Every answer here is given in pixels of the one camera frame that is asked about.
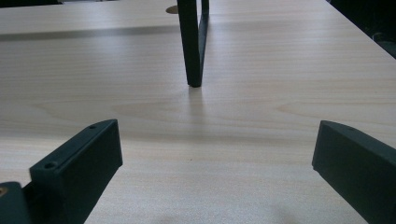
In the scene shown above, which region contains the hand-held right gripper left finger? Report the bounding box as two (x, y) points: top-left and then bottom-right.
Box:
(22, 119), (123, 224)

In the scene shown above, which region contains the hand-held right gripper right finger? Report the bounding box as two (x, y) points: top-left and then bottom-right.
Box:
(311, 119), (396, 224)

